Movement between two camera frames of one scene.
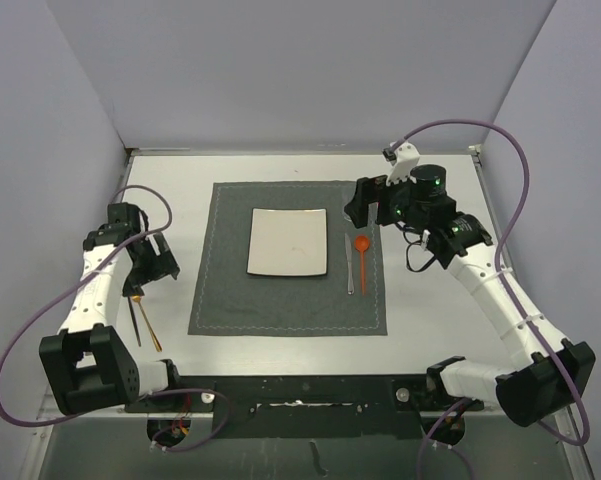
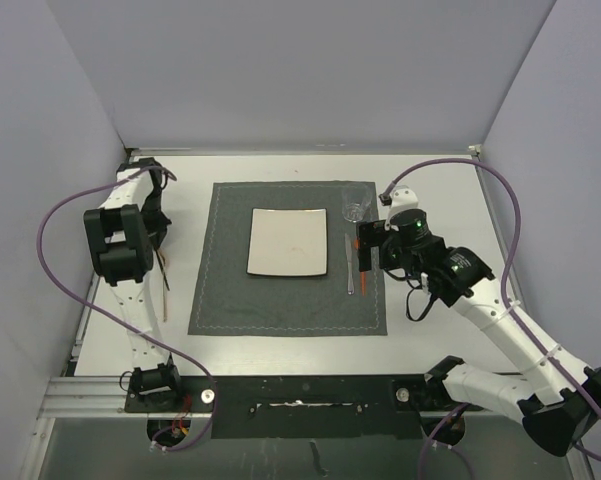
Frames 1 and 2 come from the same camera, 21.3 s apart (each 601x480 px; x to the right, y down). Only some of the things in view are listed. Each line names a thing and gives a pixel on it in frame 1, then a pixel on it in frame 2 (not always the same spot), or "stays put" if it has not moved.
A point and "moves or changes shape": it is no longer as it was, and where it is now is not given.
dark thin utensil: (134, 321) moves or changes shape
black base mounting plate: (306, 406) stays put
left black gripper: (163, 265) to (157, 231)
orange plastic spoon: (362, 243) stays put
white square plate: (288, 242) stays put
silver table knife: (348, 247) stays put
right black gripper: (368, 191) to (370, 234)
